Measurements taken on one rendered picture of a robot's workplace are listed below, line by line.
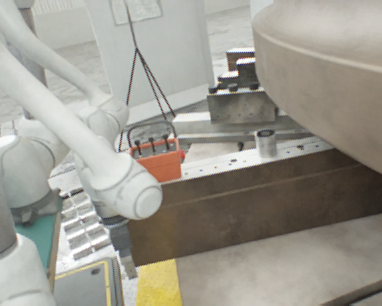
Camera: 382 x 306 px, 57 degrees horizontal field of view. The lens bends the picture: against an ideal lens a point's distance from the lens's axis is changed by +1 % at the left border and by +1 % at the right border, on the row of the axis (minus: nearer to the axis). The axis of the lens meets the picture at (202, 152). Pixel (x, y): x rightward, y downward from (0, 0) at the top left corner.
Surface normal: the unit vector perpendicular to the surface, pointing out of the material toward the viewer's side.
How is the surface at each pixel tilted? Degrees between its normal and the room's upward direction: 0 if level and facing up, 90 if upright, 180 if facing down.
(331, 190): 90
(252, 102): 90
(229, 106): 90
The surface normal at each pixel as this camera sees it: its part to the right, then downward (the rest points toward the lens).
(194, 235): 0.13, 0.42
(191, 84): 0.49, 0.31
